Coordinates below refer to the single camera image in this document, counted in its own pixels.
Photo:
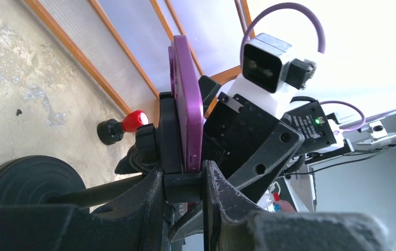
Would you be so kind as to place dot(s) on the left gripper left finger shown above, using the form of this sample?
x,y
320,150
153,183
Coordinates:
x,y
132,221

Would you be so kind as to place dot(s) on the orange wooden rack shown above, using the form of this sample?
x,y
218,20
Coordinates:
x,y
123,44

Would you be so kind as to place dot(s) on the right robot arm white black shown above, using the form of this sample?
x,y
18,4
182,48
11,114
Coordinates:
x,y
324,140

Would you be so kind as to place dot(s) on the black round-base stand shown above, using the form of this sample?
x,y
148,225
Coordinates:
x,y
39,179

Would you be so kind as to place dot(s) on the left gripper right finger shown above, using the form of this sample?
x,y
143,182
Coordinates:
x,y
234,222

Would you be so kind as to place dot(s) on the purple-cased phone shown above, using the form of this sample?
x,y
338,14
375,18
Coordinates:
x,y
187,94

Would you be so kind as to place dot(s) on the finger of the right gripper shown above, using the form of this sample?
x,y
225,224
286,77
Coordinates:
x,y
189,224

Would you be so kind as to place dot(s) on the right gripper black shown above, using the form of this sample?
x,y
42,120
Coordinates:
x,y
250,146

